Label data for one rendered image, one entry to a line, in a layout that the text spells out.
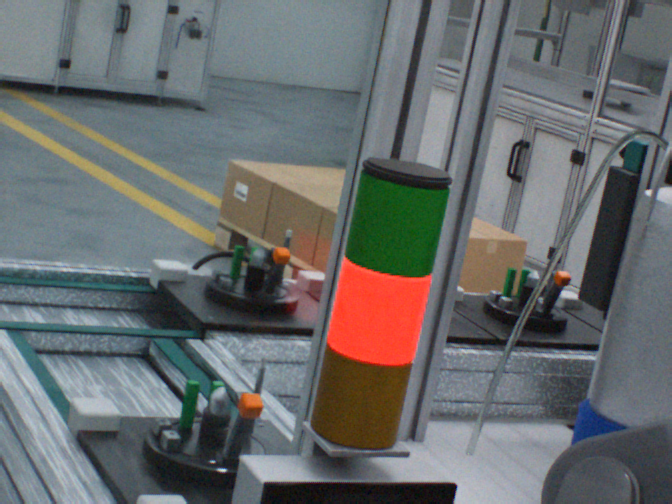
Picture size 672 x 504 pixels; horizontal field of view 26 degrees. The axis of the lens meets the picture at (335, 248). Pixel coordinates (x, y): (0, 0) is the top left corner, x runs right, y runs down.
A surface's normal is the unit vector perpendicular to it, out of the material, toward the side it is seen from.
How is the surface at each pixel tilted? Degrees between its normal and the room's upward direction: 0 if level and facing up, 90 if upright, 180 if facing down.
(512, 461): 0
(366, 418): 90
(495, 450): 0
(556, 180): 90
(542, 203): 90
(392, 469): 0
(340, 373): 90
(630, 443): 65
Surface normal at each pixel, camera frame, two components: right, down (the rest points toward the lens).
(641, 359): -0.47, 0.11
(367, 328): -0.25, 0.17
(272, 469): 0.19, -0.96
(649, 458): -0.44, -0.33
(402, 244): 0.14, 0.25
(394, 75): 0.41, 0.28
